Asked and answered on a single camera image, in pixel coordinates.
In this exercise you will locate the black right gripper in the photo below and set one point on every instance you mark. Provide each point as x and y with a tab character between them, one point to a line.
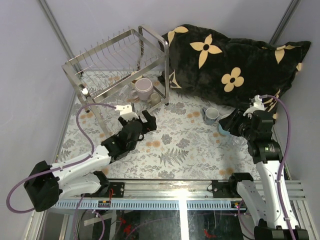
231	121

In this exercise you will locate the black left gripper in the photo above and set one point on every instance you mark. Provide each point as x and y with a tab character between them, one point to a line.
150	125

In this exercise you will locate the light blue ceramic mug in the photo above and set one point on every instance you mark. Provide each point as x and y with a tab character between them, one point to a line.
222	131

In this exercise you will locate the clear glass tumbler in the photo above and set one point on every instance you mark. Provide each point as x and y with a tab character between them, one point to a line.
238	141

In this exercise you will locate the blue textured square mug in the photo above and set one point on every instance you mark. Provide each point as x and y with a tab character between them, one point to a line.
210	115

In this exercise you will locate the olive green ceramic mug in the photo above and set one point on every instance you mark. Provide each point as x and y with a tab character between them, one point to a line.
154	99

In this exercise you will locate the steel two-tier dish rack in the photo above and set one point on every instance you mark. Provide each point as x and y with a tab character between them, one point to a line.
107	68

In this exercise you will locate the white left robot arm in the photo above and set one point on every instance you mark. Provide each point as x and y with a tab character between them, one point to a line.
49	183

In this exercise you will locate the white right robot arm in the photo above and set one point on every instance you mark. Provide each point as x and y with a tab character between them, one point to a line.
271	212

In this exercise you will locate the pink ribbed ceramic mug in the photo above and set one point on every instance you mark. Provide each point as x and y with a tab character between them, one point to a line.
143	89

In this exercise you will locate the floral patterned table mat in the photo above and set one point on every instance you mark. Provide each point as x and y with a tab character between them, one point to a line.
182	147

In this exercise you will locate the black floral plush pillow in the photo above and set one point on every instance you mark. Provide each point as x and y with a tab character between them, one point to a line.
227	71

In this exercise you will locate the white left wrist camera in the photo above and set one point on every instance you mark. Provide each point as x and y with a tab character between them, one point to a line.
127	112

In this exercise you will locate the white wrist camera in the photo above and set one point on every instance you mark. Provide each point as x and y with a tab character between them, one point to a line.
256	105
127	112

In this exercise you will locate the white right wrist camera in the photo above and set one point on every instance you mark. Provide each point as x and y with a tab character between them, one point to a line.
256	105

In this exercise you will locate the aluminium front rail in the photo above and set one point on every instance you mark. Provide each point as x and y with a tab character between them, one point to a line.
135	194

